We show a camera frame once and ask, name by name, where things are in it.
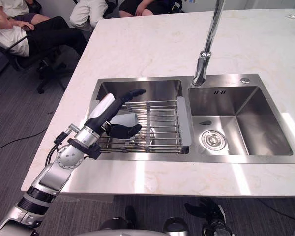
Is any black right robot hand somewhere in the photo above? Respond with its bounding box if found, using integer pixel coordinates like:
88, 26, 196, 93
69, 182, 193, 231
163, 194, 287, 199
184, 196, 227, 222

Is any black floor cable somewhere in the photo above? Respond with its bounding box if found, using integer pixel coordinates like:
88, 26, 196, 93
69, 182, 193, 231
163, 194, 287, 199
0, 128, 48, 151

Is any round steel drain strainer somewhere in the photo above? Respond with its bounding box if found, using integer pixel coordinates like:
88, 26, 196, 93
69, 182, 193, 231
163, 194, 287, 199
199, 129, 227, 151

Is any chrome kitchen faucet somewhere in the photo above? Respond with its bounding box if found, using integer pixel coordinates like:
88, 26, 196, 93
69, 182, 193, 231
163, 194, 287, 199
191, 0, 225, 87

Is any steel wire sink rack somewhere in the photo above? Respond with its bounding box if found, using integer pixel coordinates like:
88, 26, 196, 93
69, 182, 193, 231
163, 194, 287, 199
95, 97, 193, 154

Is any person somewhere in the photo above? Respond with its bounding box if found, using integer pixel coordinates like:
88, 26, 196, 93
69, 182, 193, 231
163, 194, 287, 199
0, 13, 88, 58
119, 0, 184, 17
0, 0, 52, 28
68, 0, 118, 32

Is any stainless steel double sink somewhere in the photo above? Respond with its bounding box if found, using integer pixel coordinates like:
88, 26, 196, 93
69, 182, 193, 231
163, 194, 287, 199
85, 73, 295, 164

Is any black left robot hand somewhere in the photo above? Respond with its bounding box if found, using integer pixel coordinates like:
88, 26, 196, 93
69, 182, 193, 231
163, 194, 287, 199
85, 88, 146, 141

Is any black office chair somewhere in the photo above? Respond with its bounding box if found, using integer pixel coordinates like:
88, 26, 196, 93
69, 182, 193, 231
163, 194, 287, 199
4, 45, 73, 94

